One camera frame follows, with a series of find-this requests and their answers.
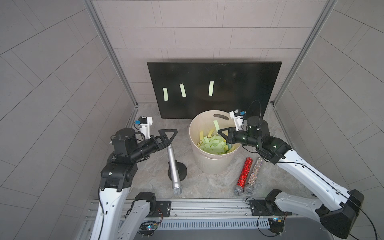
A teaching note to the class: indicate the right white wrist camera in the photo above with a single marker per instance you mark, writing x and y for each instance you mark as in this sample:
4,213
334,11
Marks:
238,117

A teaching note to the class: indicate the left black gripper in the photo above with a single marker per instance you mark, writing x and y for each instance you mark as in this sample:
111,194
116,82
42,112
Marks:
161,140

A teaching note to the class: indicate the left green circuit board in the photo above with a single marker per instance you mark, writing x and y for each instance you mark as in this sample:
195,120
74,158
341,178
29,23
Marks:
148,228

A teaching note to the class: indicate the red glitter microphone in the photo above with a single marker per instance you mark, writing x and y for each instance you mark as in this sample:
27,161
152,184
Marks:
239,187

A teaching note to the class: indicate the black flat monitor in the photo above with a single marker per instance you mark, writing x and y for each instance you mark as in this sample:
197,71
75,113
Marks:
247,86

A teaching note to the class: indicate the green circuit board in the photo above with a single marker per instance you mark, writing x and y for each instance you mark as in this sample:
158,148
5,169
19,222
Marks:
148,228
277,225

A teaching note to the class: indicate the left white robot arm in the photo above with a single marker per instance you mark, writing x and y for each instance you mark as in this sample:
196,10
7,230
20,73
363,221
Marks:
116,181

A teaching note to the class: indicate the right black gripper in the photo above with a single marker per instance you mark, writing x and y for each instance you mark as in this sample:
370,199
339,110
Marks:
231,137

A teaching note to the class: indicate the right green circuit board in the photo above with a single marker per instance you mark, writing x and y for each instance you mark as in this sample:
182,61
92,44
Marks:
277,225

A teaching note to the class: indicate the black round microphone base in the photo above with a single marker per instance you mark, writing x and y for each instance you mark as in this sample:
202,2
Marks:
181,169

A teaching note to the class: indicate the green sticky note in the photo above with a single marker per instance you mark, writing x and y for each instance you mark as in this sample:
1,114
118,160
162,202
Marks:
183,91
165,92
211,88
216,125

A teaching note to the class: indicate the left aluminium corner post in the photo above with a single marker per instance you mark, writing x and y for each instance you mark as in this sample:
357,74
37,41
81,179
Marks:
90,7

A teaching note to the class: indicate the pile of sticky notes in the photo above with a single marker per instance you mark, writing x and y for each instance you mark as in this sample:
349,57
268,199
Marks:
214,144

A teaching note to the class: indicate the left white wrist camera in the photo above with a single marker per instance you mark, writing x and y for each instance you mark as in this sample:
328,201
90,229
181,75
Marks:
143,125

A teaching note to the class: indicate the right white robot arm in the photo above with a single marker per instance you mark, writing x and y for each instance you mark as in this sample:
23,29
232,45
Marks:
334,207

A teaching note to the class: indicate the right aluminium corner post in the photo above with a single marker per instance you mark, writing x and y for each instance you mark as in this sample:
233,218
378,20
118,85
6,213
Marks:
320,22

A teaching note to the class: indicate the cream plastic waste bin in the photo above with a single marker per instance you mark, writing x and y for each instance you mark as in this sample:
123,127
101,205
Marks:
208,163

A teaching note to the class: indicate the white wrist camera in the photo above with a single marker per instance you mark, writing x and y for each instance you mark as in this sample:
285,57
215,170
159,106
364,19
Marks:
238,117
143,125

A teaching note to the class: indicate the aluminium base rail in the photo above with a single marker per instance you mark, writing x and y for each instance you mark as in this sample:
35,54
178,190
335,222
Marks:
201,214

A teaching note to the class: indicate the aluminium corner post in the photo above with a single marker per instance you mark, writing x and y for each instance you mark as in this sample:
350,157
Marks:
90,7
320,22

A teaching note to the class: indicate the silver glitter microphone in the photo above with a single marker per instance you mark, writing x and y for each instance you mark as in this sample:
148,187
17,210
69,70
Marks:
251,183

